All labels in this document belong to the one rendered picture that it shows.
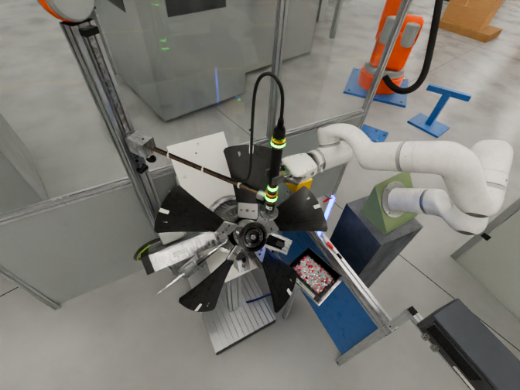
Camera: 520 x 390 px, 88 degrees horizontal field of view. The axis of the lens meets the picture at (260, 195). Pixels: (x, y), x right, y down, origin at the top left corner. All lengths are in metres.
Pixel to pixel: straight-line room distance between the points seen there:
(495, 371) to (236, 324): 1.46
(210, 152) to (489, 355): 1.19
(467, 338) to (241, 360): 1.43
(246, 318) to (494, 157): 1.71
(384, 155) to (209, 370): 1.75
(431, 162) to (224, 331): 1.71
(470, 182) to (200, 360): 1.85
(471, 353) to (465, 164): 0.57
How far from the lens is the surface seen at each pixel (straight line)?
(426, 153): 0.84
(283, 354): 2.17
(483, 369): 1.13
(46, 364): 2.49
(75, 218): 1.83
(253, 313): 2.13
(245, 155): 1.07
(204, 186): 1.25
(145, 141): 1.24
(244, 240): 1.05
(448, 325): 1.12
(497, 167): 0.96
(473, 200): 0.92
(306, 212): 1.19
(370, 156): 0.91
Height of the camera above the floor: 2.11
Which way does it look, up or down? 49 degrees down
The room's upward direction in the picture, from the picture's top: 4 degrees clockwise
